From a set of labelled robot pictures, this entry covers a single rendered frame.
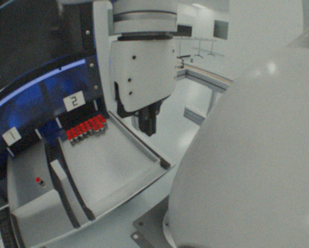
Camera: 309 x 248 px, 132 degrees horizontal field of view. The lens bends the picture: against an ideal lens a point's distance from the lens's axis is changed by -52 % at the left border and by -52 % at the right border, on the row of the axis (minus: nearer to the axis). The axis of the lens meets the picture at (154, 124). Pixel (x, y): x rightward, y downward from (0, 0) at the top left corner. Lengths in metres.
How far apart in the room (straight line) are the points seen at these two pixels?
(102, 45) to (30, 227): 0.73
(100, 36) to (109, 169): 0.49
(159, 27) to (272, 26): 1.47
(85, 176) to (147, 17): 0.45
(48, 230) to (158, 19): 0.55
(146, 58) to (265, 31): 1.47
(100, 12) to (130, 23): 0.44
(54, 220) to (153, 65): 0.48
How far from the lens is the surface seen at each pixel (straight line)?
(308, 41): 0.17
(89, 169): 0.50
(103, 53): 0.60
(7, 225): 0.79
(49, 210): 0.51
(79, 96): 0.60
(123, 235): 1.30
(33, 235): 0.55
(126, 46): 0.16
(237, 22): 1.64
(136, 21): 0.16
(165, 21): 0.16
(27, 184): 0.63
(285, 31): 1.59
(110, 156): 0.50
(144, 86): 0.18
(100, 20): 0.59
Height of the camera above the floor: 1.27
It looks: 40 degrees down
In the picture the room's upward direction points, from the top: straight up
